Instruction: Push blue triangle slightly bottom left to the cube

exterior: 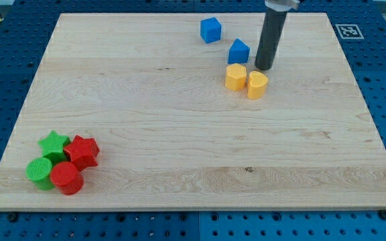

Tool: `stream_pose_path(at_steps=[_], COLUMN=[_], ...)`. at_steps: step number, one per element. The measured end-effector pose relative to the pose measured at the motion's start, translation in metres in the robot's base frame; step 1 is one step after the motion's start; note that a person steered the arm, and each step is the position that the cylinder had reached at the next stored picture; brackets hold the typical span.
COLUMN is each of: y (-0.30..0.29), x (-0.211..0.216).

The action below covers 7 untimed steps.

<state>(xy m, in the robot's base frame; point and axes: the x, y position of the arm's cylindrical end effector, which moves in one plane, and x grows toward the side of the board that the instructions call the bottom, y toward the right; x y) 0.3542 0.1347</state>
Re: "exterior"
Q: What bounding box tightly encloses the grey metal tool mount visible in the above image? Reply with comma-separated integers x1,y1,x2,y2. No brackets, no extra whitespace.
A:
265,0,301,11

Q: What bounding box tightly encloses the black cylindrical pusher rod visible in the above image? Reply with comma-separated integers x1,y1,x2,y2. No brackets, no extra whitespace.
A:
255,8,287,70

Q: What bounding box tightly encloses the blue triangle block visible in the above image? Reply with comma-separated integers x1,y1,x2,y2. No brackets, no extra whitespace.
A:
228,38,250,64

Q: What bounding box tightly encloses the blue cube block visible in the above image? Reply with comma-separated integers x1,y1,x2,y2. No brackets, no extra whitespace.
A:
200,17,222,44

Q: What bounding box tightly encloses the yellow hexagon block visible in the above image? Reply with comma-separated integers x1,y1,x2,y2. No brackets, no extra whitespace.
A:
224,64,247,91

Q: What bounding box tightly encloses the yellow heart block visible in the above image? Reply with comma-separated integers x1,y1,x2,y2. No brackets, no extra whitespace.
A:
247,71,269,100

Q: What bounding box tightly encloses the white fiducial marker tag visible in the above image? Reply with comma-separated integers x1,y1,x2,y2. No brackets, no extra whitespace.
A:
336,23,364,39

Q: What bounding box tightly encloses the light wooden board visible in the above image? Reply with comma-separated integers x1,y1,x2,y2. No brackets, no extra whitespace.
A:
0,13,386,212

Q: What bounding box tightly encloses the red star block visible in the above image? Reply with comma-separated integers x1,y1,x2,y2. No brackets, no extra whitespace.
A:
63,135,100,171

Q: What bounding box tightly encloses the green star block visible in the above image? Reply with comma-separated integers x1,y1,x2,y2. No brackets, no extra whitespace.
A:
38,131,71,165

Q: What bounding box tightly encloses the red cylinder block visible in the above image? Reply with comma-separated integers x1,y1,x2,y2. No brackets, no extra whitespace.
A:
50,161,84,195

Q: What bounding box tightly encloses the green cylinder block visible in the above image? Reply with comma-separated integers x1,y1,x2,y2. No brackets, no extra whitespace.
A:
25,157,54,191

